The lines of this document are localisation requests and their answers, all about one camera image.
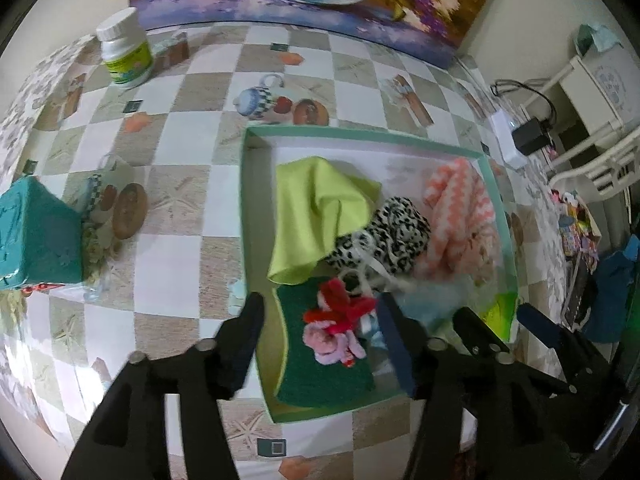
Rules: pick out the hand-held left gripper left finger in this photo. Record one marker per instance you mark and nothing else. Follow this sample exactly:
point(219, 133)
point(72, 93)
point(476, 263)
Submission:
point(245, 340)

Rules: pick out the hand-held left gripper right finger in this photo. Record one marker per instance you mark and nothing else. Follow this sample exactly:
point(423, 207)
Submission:
point(397, 345)

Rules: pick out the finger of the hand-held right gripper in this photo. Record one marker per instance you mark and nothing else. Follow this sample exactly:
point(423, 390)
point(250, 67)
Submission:
point(480, 330)
point(542, 327)

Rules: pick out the green tissue packet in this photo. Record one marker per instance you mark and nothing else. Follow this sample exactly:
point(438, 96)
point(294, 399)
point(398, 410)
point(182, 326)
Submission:
point(502, 315)

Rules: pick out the light blue cloth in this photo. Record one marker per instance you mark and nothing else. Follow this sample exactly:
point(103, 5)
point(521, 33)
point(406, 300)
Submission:
point(430, 305)

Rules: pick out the dark green scouring pad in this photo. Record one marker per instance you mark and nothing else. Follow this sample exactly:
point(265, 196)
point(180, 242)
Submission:
point(300, 360)

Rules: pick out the pink white zigzag towel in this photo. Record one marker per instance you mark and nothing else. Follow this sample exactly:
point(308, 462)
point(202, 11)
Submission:
point(460, 220)

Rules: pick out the leopard print scrunchie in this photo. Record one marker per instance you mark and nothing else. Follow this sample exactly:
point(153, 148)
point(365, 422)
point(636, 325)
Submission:
point(400, 230)

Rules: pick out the lime green cloth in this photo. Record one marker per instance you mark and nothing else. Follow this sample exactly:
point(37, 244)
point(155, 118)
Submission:
point(310, 210)

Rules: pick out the white tray green rim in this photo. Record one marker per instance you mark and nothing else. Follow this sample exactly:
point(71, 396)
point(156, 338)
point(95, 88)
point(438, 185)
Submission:
point(390, 160)

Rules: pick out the teal plastic toy box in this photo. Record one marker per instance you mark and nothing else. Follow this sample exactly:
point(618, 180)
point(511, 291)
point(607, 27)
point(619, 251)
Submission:
point(40, 235)

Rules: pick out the pile of colourful toys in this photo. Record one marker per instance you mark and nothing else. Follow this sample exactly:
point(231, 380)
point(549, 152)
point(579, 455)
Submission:
point(575, 230)

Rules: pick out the white chair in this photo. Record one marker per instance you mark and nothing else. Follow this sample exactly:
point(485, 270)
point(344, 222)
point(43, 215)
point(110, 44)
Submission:
point(600, 160)

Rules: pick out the black power adapter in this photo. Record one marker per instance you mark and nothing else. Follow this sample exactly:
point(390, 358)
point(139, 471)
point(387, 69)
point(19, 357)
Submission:
point(530, 135)

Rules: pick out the white power strip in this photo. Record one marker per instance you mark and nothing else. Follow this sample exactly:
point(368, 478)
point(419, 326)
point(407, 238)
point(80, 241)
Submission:
point(502, 130)

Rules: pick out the checkered printed table cover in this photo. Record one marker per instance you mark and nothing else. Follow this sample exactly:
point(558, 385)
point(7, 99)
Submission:
point(190, 125)

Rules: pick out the teal small cloth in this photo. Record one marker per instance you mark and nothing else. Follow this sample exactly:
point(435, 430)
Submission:
point(590, 37)

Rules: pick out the white medicine bottle green label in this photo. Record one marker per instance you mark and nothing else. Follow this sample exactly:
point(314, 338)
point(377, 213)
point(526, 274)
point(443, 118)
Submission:
point(127, 60)

